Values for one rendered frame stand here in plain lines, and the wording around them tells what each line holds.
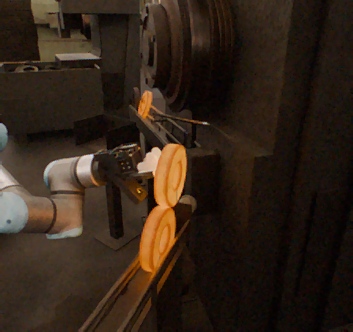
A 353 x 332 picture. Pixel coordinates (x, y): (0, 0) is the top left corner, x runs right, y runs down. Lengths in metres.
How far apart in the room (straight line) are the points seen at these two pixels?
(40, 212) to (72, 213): 0.10
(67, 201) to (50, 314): 0.87
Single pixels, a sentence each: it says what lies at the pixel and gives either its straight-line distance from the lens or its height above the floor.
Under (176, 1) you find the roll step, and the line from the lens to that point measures 1.08.
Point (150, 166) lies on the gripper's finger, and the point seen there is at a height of 0.88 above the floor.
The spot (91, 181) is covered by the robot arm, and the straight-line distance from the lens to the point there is 0.86.
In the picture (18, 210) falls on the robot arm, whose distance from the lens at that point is 0.80.
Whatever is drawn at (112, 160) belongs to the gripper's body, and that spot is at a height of 0.88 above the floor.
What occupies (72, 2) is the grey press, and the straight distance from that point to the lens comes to 3.73.
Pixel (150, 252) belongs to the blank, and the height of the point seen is 0.73.
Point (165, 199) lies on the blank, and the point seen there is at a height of 0.82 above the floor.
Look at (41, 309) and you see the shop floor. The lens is 1.71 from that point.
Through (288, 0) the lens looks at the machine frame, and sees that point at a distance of 0.85.
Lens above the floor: 1.20
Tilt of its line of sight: 24 degrees down
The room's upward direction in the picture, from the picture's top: straight up
